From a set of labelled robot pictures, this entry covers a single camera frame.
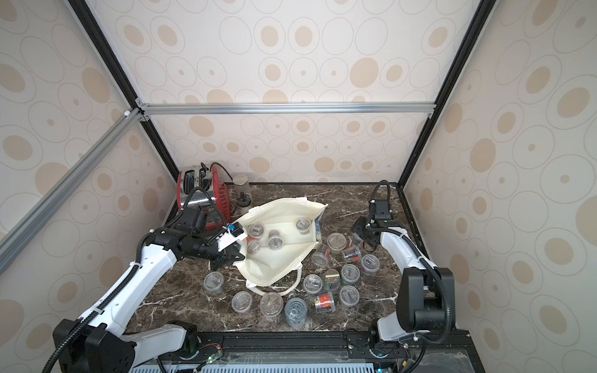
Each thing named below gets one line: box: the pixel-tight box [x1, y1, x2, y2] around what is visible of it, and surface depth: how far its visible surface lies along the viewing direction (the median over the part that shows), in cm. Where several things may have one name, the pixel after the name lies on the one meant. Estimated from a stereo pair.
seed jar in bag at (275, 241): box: [266, 230, 284, 251], surface depth 95 cm
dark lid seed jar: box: [323, 268, 342, 293], surface depth 85 cm
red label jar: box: [314, 291, 337, 314], surface depth 79 cm
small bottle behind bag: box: [237, 191, 253, 209], surface depth 102 cm
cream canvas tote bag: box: [231, 197, 329, 297], surface depth 92 cm
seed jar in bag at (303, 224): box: [295, 216, 311, 235], surface depth 99 cm
